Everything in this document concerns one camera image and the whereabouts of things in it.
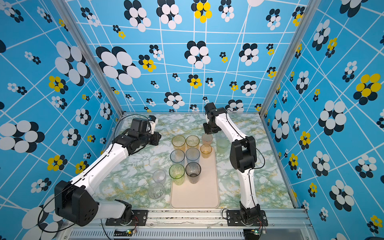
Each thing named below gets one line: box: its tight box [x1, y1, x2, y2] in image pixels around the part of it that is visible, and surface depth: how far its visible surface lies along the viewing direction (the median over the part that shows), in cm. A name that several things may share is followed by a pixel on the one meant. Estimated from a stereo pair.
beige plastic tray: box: [170, 147, 220, 209], surface depth 83 cm
